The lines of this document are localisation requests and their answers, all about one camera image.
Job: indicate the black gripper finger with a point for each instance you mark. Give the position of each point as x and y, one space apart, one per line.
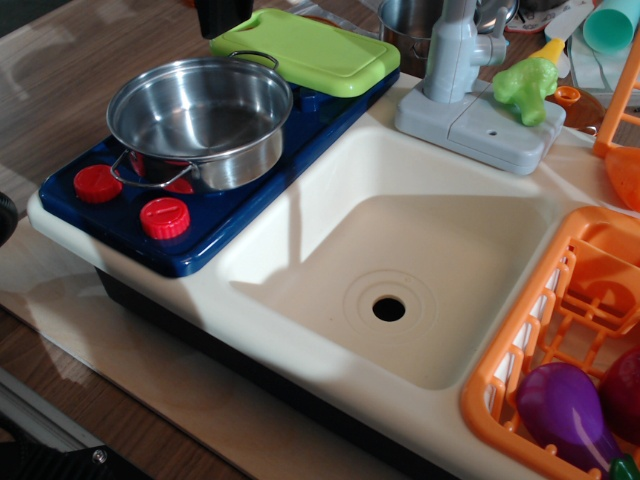
219 16

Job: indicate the stainless steel pan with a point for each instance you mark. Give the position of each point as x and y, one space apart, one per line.
201 125

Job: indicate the left red stove knob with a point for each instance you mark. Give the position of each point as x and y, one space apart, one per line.
95 184

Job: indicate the red stove knob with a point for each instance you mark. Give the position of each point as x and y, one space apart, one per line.
165 218
95 184

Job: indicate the right red stove knob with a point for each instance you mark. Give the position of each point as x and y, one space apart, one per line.
165 218

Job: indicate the cream toy sink unit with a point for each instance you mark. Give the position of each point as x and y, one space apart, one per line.
366 285

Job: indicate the green plastic cutting board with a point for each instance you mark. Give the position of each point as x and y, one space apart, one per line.
312 54

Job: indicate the steel pot behind faucet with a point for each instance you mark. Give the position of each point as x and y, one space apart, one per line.
408 25

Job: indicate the grey toy faucet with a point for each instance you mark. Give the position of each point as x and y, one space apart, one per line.
453 109

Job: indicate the black round object left edge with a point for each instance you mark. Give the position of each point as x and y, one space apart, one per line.
8 218

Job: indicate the green toy broccoli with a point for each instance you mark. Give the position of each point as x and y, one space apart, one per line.
526 85

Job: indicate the orange toy lid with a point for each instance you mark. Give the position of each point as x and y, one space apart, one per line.
583 112

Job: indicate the teal plastic cup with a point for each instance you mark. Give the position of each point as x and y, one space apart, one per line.
611 26

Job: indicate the orange dish rack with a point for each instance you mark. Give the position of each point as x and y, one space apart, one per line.
579 308

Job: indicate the purple toy eggplant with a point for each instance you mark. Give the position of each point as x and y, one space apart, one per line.
559 405

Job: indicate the red toy vegetable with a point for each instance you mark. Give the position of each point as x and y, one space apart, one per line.
619 396

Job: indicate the black metal frame corner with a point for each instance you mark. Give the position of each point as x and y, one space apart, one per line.
22 457

